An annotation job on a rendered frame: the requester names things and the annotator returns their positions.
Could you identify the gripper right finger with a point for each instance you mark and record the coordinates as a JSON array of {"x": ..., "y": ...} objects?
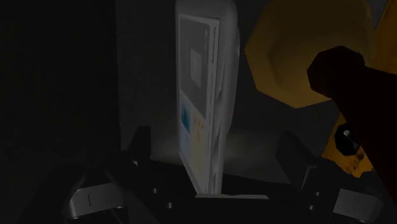
[{"x": 322, "y": 198}]

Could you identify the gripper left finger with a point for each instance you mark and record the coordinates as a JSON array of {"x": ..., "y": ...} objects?
[{"x": 102, "y": 173}]

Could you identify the yellow object with black knob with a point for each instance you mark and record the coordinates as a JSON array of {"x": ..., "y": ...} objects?
[{"x": 344, "y": 158}]

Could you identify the dark brown bottle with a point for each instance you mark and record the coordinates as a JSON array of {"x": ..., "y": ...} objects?
[{"x": 366, "y": 99}]

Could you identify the white flat box with print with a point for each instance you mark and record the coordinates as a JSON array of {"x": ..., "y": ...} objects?
[{"x": 201, "y": 93}]

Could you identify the yellow bowl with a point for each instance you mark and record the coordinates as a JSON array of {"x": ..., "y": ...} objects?
[{"x": 288, "y": 46}]

